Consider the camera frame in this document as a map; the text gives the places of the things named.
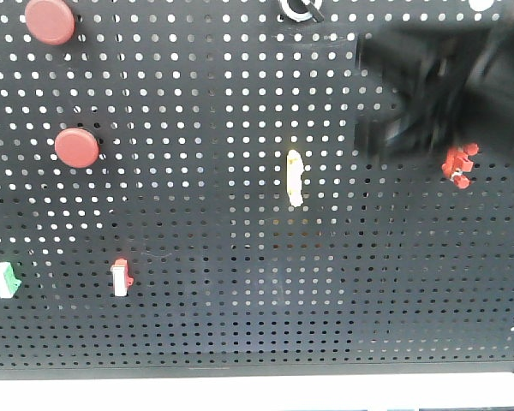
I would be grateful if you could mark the red push button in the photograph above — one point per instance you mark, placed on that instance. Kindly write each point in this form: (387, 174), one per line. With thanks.
(50, 21)
(76, 147)

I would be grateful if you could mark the black perforated pegboard panel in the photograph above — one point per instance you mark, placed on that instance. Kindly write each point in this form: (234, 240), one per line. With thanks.
(385, 267)

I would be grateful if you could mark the black blurred gripper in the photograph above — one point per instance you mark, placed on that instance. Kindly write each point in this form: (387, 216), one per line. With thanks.
(454, 85)

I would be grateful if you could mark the upper red push button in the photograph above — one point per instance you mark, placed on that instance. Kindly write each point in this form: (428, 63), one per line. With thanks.
(50, 21)

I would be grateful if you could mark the white red rocker switch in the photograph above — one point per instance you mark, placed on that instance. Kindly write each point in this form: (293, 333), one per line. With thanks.
(121, 279)

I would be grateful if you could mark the white height-adjustable table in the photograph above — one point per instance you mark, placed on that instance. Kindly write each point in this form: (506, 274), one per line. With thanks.
(357, 392)

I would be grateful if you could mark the white green rocker switch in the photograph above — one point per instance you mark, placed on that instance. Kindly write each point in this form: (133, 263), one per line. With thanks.
(9, 283)

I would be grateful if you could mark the yellow toggle switch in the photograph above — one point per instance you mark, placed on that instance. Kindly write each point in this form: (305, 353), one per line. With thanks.
(294, 170)

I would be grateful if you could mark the black rotary selector switch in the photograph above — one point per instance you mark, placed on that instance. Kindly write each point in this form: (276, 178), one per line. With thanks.
(304, 10)

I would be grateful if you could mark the lower red push button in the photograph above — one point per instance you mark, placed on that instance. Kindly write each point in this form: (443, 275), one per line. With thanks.
(76, 147)

